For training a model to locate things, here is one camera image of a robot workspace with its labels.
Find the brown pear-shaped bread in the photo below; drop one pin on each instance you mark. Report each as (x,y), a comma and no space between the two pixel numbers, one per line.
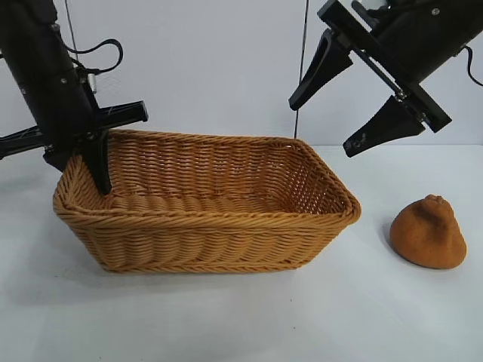
(430,237)

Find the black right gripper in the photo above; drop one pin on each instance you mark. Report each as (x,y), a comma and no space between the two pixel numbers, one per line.
(422,41)

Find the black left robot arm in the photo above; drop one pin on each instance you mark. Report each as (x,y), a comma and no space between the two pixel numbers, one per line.
(22,19)

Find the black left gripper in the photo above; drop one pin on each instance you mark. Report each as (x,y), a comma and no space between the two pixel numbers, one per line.
(56,94)

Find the tan woven wicker basket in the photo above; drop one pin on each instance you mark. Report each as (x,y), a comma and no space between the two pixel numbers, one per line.
(211,234)

